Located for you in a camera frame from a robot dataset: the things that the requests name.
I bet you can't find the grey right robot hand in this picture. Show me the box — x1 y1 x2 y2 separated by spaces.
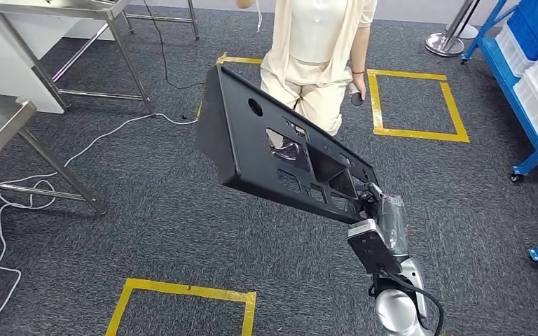
357 182 410 258

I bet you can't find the person's left hand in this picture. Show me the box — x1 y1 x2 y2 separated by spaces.
348 69 368 101

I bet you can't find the black handheld controller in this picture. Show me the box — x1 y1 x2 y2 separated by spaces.
348 82 365 108

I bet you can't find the black plastic panel part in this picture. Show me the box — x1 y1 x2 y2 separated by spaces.
195 64 381 225

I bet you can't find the person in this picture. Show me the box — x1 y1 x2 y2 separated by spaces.
235 0 379 138

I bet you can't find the chrome stool base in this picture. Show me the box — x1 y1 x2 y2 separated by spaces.
265 129 301 162

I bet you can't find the yellow tape floor square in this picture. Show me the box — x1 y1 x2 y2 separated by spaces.
105 278 257 336
197 52 264 118

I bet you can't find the blue plastic crate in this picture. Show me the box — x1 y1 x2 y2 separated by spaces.
508 0 538 61

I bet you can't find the white cabinet panel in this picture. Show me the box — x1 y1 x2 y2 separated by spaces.
0 10 112 115

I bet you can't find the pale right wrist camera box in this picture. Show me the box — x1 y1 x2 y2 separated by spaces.
347 218 402 275

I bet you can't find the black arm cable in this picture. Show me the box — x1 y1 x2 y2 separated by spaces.
368 266 445 336

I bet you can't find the chrome stanchion post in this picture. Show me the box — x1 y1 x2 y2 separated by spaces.
425 0 476 57

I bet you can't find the stanchion post with pale base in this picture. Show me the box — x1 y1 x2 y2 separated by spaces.
454 0 482 41

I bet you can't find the black floor cable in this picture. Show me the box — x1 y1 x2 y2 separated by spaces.
141 0 205 91

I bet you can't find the white floor cable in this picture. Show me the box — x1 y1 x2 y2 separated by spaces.
0 112 200 336

